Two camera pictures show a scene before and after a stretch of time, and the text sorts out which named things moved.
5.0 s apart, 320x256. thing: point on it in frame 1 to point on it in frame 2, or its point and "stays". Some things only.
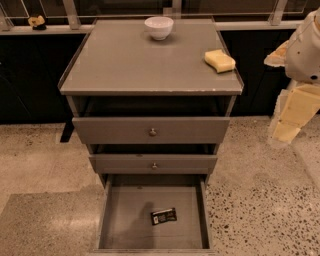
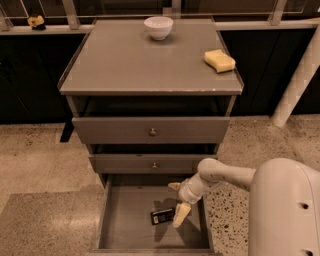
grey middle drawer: (152, 164) stays
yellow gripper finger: (278, 56) to (181, 213)
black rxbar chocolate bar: (163, 216) stays
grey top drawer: (151, 130) stays
